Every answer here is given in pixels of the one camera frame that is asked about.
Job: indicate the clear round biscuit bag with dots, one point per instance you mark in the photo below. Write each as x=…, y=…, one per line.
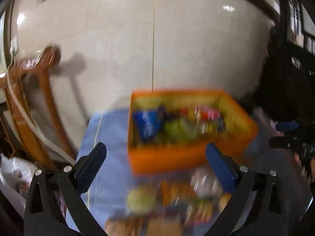
x=199, y=211

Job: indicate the dark chocolate bar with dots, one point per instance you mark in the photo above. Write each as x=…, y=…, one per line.
x=163, y=115

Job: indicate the orange cracker packet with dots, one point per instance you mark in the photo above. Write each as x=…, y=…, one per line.
x=172, y=191

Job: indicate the pale round cake packet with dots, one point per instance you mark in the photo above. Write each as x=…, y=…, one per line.
x=178, y=130

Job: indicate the carved brown wooden chair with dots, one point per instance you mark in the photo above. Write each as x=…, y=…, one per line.
x=37, y=113

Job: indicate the blue checked tablecloth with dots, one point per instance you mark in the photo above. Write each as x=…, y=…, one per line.
x=110, y=137

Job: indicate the dark carved wooden bench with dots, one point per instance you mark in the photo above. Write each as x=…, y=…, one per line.
x=290, y=78

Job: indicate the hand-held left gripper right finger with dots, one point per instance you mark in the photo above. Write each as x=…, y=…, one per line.
x=221, y=167

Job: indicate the white plastic bag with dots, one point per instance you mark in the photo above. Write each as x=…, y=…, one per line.
x=14, y=177

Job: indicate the white candy bag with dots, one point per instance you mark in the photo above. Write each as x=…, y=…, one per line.
x=204, y=182

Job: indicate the blue cookie packet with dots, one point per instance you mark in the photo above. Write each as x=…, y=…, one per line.
x=147, y=125

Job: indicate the brown bread packet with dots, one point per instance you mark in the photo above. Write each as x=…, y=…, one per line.
x=123, y=226

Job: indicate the white wall socket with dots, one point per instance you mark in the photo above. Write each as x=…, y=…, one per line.
x=13, y=46

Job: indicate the clear green snack packet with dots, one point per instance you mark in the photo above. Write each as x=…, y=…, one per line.
x=141, y=198

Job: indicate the person's right hand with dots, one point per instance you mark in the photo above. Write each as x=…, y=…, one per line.
x=312, y=170

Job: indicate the orange cardboard box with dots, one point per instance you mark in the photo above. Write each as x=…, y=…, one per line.
x=172, y=157

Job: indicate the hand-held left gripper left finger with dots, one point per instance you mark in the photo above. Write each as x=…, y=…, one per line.
x=91, y=167

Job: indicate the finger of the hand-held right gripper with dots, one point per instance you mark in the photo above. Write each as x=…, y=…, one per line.
x=283, y=142
x=286, y=125

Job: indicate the red snack packet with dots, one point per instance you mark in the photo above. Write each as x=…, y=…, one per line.
x=209, y=115

